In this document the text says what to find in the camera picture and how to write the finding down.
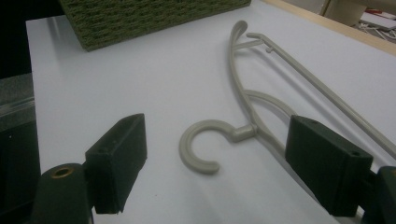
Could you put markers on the green woven basket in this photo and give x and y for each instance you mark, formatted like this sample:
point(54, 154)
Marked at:
point(140, 21)

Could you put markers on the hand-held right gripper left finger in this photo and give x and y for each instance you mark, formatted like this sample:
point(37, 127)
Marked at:
point(118, 161)

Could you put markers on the beige plastic clothes hanger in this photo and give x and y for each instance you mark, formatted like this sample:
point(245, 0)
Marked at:
point(186, 147)

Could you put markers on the dark storage bin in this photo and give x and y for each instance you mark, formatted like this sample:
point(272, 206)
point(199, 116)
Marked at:
point(15, 149)

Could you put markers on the pile of white hangers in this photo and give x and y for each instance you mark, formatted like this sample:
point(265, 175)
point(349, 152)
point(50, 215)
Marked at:
point(383, 32)

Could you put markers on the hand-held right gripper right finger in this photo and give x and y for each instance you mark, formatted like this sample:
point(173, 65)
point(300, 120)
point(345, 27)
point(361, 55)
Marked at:
point(327, 165)

